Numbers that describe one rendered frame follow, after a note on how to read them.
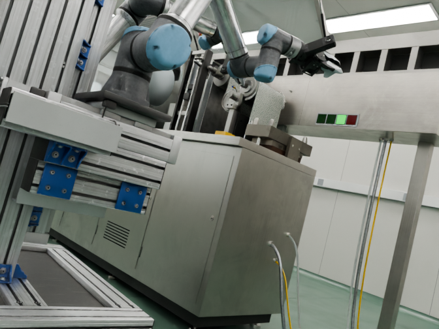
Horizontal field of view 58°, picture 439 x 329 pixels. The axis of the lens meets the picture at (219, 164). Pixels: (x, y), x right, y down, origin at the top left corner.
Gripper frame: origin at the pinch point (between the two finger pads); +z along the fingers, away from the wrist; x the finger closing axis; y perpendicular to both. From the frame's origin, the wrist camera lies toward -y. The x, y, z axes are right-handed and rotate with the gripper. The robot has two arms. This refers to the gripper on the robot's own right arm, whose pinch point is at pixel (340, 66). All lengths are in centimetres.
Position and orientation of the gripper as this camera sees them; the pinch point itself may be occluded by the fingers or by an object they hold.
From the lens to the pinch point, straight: 164.0
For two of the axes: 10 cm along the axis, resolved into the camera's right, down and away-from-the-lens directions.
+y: -5.0, 5.1, 7.0
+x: 0.2, 8.2, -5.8
